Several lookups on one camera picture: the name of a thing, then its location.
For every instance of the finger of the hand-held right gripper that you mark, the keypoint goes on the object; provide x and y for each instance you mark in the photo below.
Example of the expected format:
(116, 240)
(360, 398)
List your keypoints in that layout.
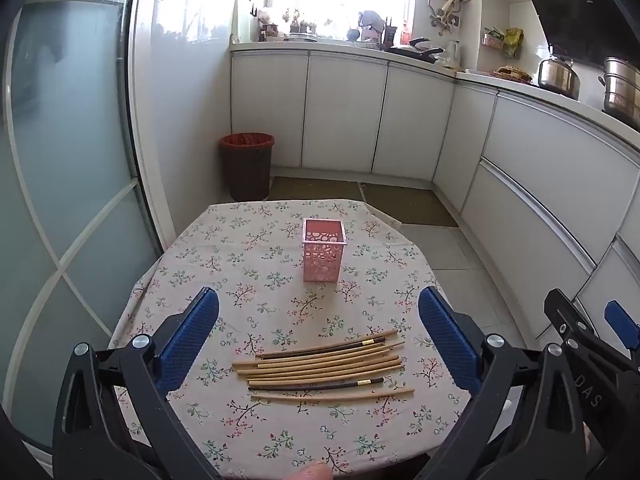
(622, 325)
(562, 310)

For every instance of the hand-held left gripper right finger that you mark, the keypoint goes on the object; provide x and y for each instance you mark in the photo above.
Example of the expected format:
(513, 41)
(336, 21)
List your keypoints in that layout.
(445, 340)

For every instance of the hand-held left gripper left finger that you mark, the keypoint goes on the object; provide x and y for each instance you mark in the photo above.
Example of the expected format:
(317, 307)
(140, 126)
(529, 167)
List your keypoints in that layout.
(192, 340)

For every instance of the dark chopstick with gold band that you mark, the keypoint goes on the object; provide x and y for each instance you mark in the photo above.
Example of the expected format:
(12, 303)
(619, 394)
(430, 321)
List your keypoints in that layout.
(350, 344)
(320, 386)

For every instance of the row of light wooden chopsticks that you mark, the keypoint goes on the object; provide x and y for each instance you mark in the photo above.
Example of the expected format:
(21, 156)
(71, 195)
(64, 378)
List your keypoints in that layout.
(320, 366)

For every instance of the pink perforated utensil holder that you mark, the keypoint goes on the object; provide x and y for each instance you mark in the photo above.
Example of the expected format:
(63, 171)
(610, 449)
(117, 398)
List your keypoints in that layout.
(322, 260)

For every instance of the person's right hand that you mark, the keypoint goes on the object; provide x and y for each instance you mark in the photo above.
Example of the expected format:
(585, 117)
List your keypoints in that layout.
(588, 442)

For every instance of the person's left hand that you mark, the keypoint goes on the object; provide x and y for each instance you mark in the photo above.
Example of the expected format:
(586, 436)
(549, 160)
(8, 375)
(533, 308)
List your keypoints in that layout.
(312, 472)

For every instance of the floral tablecloth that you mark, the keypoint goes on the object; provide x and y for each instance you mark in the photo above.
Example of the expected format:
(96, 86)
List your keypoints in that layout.
(250, 285)

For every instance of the olive floor mat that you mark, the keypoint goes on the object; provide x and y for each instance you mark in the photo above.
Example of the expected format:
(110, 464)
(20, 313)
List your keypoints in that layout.
(320, 190)
(405, 205)

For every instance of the brown trash bin red bag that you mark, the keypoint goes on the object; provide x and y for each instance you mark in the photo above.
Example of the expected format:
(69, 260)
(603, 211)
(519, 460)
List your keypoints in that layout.
(247, 170)

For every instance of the frosted glass sliding door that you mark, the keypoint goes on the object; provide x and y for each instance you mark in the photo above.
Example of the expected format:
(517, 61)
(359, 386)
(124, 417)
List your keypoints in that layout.
(65, 160)

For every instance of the steel steamer pot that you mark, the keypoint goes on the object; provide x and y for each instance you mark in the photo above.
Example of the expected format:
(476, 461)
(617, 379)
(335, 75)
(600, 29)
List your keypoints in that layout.
(622, 90)

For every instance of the steel kettle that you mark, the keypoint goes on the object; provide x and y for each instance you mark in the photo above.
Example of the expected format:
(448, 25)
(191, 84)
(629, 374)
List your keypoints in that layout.
(557, 75)

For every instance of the basket of food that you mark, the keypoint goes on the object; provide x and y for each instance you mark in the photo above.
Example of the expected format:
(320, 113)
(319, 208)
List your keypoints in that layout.
(512, 72)

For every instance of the white kitchen base cabinets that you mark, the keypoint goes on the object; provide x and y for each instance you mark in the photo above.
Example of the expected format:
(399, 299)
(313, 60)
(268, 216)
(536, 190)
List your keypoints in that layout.
(345, 110)

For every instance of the yellow packet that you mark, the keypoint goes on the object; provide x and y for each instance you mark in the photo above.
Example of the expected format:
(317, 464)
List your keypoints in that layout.
(513, 40)

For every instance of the white jug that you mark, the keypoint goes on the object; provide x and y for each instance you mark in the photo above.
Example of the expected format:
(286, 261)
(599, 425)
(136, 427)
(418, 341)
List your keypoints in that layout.
(452, 52)

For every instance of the black frying pan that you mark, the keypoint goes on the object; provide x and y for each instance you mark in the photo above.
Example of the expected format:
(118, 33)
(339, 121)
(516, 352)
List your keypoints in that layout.
(415, 51)

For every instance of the black range hood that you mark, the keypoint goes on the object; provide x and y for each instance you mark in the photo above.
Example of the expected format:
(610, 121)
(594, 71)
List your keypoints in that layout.
(590, 10)

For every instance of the white kitchen countertop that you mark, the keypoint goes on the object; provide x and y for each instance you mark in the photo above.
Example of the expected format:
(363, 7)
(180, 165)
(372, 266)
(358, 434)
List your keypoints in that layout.
(280, 46)

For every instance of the red bottle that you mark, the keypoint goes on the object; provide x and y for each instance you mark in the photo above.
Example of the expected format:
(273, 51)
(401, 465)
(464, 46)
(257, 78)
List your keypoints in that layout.
(405, 34)

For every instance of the dark knife block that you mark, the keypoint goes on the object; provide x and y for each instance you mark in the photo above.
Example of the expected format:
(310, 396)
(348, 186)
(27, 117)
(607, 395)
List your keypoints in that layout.
(389, 32)

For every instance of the dark teapot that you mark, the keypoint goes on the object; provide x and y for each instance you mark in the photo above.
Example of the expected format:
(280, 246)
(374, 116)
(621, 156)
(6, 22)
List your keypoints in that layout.
(354, 34)

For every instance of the metal basin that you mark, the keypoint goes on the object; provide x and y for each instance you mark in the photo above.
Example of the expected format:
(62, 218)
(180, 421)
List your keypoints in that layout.
(300, 37)

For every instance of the row of small windowsill ornaments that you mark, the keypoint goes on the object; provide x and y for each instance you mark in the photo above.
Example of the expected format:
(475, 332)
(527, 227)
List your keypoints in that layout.
(270, 27)

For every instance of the grey bag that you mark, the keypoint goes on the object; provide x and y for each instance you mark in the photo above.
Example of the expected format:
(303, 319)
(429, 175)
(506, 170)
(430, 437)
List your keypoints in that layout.
(370, 19)

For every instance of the metal wall rack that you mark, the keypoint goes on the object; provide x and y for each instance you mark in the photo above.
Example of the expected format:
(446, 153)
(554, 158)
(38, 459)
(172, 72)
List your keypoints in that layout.
(492, 40)

